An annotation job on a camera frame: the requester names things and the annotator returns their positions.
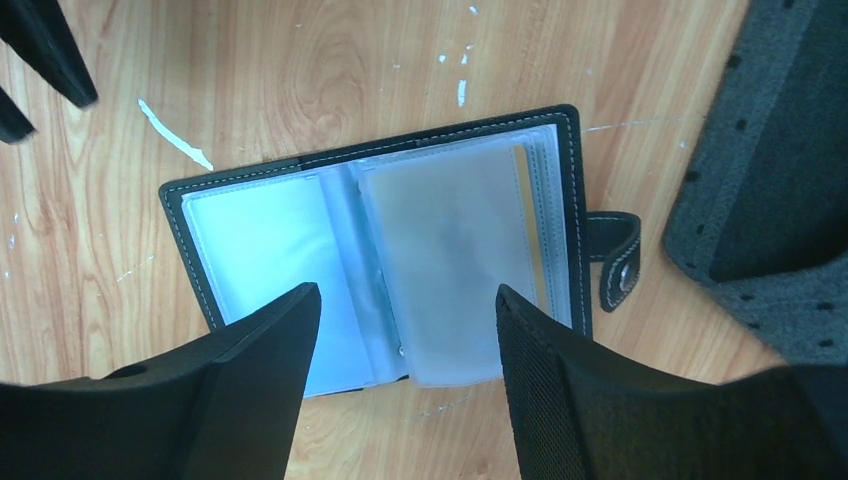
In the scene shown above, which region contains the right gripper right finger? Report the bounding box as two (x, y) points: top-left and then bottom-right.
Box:
(496, 285), (847, 479)

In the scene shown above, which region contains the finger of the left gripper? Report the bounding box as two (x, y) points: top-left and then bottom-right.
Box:
(1, 0), (98, 108)
(0, 89), (35, 144)

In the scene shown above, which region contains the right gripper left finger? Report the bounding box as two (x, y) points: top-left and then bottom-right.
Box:
(1, 283), (321, 479)

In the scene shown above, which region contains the black leather card holder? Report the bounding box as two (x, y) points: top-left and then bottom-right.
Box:
(159, 104), (641, 397)

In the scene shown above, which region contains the yellow credit card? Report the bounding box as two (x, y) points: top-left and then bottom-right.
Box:
(512, 145), (552, 314)

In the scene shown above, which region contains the dark grey dotted cloth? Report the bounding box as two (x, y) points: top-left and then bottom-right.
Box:
(663, 1), (847, 365)

